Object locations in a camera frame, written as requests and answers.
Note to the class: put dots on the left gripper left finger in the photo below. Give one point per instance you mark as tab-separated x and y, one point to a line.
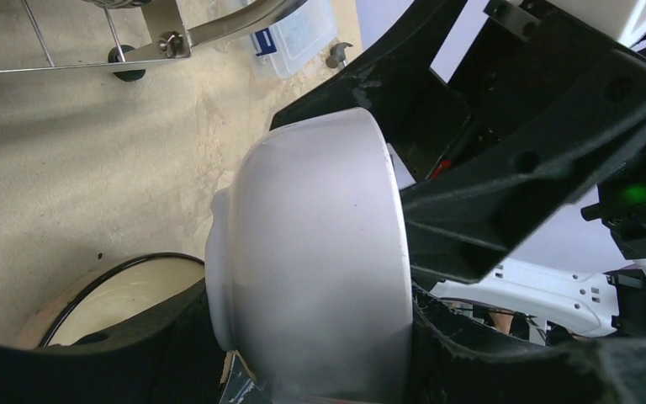
166	354

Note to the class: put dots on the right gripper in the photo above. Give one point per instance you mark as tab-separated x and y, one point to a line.
566	103

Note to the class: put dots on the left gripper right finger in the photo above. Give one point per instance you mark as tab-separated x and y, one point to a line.
458	360

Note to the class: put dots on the brown-rimmed white bowl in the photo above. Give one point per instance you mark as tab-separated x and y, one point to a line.
109	295

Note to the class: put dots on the plain white bowl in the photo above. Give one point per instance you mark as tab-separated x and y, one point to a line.
307	264

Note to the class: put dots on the steel two-tier dish rack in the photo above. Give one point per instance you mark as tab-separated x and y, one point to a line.
53	39

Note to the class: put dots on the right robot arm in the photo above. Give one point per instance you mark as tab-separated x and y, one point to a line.
586	304

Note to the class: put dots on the clear plastic screw box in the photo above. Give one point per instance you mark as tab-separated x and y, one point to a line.
286	47

